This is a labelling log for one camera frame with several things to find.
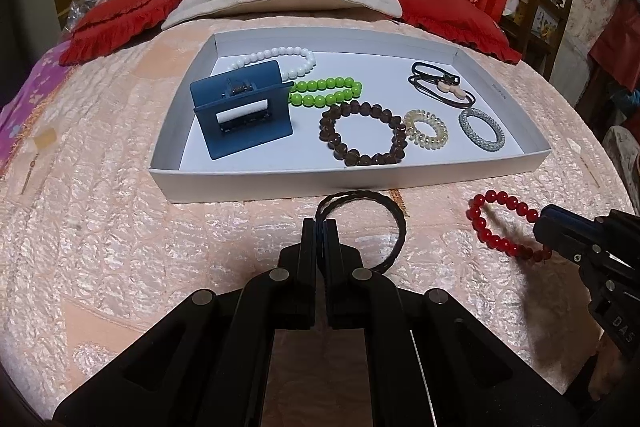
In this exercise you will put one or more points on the purple floral sheet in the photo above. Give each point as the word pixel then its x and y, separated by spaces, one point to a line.
pixel 30 92

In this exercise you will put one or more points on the pink plush blanket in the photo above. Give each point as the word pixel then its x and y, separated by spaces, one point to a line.
pixel 150 257

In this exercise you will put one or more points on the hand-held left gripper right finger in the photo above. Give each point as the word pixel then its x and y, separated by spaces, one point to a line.
pixel 331 257

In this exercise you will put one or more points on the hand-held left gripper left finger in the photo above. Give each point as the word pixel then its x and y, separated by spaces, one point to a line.
pixel 309 257

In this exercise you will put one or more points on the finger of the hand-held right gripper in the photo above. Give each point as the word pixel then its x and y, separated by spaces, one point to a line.
pixel 555 237
pixel 575 218

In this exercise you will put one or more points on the red frilled cushion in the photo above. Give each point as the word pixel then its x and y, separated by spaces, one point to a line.
pixel 440 7
pixel 115 22

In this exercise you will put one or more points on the wooden chair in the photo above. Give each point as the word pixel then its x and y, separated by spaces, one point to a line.
pixel 562 22

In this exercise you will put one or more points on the white cardboard box tray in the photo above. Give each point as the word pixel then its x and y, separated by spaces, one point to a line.
pixel 310 152

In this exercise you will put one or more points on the blue hair claw clip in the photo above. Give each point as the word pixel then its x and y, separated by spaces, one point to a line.
pixel 210 97

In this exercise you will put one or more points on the red cloth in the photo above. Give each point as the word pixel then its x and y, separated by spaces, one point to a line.
pixel 620 32

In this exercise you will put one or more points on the clear plastic bag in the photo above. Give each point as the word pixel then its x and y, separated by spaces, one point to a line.
pixel 87 2

